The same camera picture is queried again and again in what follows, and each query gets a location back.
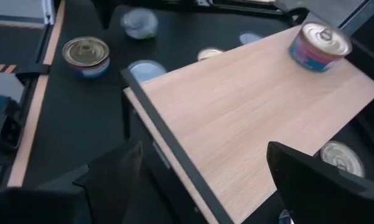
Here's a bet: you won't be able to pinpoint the wooden shelf black metal frame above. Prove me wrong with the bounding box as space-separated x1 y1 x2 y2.
119 23 374 224

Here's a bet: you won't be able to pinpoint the black floor mat orange stripes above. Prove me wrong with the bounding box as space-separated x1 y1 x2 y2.
0 63 26 103

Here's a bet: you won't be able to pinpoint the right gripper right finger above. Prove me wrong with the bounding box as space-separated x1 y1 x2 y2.
266 141 374 224

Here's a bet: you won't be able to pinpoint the black box blue top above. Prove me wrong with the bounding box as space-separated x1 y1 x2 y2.
0 95 23 152

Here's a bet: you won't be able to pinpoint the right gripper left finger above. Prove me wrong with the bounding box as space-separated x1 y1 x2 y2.
0 140 143 224

